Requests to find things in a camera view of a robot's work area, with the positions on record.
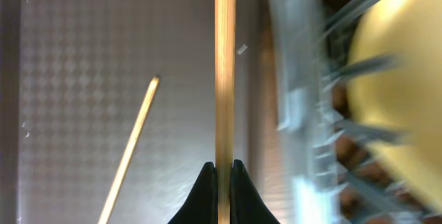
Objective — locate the grey dishwasher rack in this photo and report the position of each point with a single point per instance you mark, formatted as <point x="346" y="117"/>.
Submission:
<point x="334" y="177"/>

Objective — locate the wooden chopstick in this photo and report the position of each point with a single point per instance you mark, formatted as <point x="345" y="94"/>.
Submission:
<point x="128" y="152"/>
<point x="225" y="33"/>

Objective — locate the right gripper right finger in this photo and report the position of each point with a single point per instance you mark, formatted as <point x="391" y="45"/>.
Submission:
<point x="246" y="205"/>

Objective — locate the yellow plate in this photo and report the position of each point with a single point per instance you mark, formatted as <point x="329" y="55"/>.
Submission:
<point x="407" y="98"/>

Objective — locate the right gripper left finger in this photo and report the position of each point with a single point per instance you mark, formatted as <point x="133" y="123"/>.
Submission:
<point x="201" y="205"/>

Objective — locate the brown plastic serving tray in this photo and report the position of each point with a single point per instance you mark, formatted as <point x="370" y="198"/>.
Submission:
<point x="74" y="74"/>

